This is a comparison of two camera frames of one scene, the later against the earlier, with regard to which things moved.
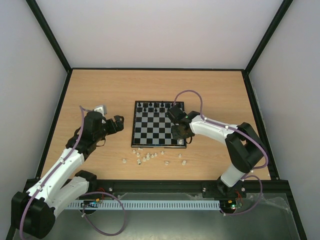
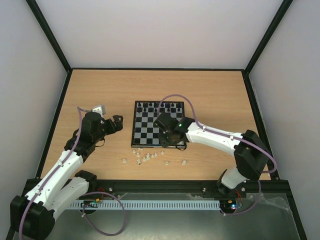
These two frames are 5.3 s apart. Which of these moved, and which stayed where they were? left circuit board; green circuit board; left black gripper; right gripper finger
Moved: right gripper finger
Stayed: green circuit board; left circuit board; left black gripper
